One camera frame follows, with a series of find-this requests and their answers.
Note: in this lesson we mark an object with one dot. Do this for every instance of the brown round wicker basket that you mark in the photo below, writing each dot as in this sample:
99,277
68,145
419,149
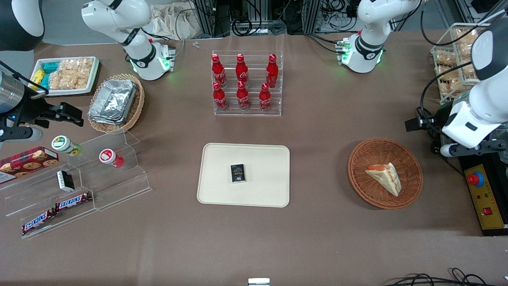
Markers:
365,178

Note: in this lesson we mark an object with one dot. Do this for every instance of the aluminium frame rack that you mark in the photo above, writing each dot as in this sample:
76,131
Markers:
311,16
210,18

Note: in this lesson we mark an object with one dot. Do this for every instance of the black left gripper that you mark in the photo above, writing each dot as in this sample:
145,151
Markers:
439,118

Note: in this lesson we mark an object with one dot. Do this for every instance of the clear cracker snack pack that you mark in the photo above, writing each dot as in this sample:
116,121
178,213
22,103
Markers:
446,58
464,39
452,87

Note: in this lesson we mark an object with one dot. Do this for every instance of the red capped drink cup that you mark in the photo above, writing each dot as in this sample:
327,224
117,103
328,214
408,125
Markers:
110,157

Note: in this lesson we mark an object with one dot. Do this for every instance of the clear acrylic bottle rack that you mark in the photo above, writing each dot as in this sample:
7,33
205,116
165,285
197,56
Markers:
254,112

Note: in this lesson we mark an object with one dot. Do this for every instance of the red cola bottle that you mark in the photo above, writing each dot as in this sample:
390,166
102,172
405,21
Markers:
218,71
243,98
265,100
272,73
241,70
220,99

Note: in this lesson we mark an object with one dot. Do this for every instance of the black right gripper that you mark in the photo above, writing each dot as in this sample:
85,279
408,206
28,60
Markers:
32,111

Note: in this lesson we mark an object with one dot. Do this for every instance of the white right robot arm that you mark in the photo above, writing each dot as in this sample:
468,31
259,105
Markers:
119,20

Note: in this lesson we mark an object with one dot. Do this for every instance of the snickers chocolate bar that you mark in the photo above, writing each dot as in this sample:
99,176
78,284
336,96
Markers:
73,201
36,221

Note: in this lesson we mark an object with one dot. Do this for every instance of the clear acrylic tiered stand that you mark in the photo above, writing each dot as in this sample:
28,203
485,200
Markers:
119,186

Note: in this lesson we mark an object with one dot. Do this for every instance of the aluminium foil container stack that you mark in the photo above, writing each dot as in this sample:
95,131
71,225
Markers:
113,101

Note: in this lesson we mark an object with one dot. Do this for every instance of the clear rice cracker pack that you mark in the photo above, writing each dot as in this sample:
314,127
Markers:
67,81
77,65

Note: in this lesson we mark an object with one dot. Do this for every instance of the white rectangular snack tray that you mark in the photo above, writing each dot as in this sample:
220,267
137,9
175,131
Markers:
93,81

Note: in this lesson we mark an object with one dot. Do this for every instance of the teal snack packet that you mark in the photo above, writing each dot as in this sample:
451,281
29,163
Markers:
50,67
44,82

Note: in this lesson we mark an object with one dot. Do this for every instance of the small black card box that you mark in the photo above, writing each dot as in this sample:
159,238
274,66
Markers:
237,173

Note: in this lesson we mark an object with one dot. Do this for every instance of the green capped drink cup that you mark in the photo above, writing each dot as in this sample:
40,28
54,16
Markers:
65,145

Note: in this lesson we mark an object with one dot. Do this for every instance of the red cookie box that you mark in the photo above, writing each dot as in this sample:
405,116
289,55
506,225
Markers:
27,161

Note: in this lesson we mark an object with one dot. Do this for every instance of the yellow emergency stop box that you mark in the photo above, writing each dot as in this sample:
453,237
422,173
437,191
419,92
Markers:
486,202

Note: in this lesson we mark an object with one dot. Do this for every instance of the beige plastic tray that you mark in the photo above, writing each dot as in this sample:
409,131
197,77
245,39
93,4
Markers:
258,190

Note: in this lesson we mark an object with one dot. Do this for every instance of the beige cloth bag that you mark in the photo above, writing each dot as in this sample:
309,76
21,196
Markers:
174,22

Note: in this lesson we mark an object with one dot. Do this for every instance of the yellow snack packet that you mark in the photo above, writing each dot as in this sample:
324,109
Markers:
37,76

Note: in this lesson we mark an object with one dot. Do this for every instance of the small black white box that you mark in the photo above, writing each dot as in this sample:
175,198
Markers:
65,180

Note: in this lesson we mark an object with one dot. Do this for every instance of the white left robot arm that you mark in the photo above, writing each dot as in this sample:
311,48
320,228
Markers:
369,47

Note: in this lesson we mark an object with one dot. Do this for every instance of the light oval wicker basket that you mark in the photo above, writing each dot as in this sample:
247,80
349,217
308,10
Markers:
137,107

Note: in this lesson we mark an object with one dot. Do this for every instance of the triangular sandwich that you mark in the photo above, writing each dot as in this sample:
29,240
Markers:
387,176

